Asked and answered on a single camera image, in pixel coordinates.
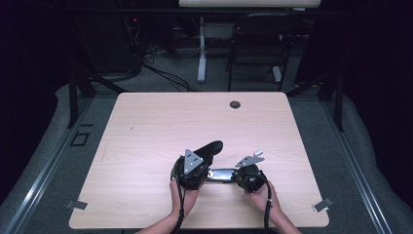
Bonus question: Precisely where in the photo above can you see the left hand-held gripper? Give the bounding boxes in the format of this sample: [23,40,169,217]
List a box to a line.
[170,148,215,191]

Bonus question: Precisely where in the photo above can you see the hand-held gripper cable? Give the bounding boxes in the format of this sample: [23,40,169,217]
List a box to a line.
[246,173,273,234]
[169,169,187,234]

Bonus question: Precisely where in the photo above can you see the metal floor rail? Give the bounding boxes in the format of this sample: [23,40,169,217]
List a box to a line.
[320,100,394,234]
[0,97,95,234]

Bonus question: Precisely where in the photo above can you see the left hand-held gripper cable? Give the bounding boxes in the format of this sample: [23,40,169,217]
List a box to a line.
[169,169,187,234]

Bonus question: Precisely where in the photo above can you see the black equipment with red light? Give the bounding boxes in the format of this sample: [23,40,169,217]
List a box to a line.
[76,13,144,75]

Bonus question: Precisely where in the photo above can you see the grey tape strip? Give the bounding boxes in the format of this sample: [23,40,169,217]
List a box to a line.
[311,196,335,214]
[65,199,89,211]

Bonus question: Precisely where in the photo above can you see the black floor outlet frame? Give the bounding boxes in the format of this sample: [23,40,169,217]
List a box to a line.
[69,131,92,147]

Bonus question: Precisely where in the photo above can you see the person's right hand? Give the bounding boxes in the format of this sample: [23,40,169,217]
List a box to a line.
[244,180,283,222]

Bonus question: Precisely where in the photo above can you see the right hand-held gripper cable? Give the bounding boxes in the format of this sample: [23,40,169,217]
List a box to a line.
[246,173,273,234]

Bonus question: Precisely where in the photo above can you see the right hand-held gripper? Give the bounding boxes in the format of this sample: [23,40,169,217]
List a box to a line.
[234,155,269,193]

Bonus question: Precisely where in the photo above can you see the black folding chair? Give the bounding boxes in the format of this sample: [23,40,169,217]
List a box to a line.
[225,13,302,93]

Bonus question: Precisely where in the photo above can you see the person's left hand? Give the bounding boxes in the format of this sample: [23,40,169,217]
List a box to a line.
[169,179,201,217]

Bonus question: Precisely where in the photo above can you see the black metal stand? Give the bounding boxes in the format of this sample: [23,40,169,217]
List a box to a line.
[66,62,129,129]
[285,69,346,133]

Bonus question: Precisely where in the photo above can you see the black floor cables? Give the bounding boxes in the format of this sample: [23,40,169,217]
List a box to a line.
[141,45,200,93]

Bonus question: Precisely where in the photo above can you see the white desk leg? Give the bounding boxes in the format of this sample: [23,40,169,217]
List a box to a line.
[197,16,208,84]

